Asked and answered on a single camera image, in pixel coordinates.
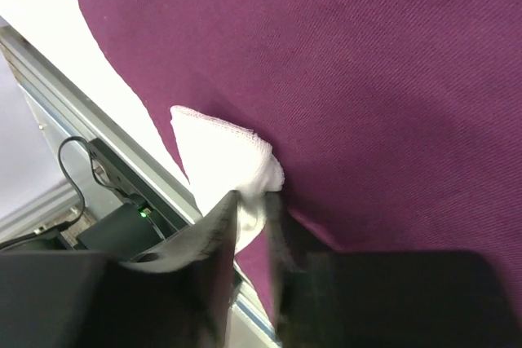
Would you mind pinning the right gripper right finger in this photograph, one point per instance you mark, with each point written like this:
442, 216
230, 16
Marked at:
322, 298

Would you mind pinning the white gauze pad bottom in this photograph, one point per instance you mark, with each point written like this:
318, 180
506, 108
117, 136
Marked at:
218, 157

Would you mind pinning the purple cloth drape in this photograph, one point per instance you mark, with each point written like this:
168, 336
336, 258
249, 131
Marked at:
397, 122

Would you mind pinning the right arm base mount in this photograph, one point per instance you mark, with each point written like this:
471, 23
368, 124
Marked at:
141, 221

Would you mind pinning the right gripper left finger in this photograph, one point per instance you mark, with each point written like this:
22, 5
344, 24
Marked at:
177, 294

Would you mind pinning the aluminium rail frame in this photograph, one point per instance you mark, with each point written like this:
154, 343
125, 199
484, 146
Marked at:
78, 114

